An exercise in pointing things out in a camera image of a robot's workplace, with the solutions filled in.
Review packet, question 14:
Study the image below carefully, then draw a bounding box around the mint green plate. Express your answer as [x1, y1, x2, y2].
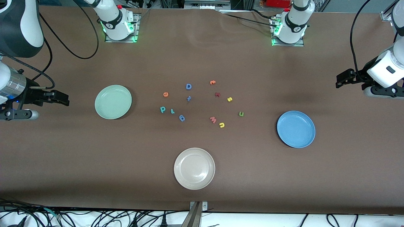
[95, 85, 132, 120]

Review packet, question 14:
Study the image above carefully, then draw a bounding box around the metal table edge bracket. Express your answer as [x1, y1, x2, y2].
[181, 201, 209, 227]

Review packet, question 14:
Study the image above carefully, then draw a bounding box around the grey power strip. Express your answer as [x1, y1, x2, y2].
[185, 0, 231, 10]

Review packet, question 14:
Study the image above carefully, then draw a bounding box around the black right arm loop cable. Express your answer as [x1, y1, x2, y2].
[39, 0, 100, 60]

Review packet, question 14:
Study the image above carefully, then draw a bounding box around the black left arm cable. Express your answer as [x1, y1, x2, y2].
[349, 0, 373, 81]

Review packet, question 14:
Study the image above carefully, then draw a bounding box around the aluminium frame profile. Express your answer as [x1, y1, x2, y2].
[380, 0, 399, 22]

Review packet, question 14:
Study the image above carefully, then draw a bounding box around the red box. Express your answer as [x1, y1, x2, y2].
[265, 0, 291, 8]

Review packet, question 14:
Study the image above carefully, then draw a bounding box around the thin black cable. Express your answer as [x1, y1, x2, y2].
[249, 9, 275, 20]
[221, 13, 276, 27]

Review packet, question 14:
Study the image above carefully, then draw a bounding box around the beige plate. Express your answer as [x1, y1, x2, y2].
[174, 148, 216, 190]

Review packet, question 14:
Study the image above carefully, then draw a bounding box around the blue plate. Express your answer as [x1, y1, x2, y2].
[277, 110, 316, 148]

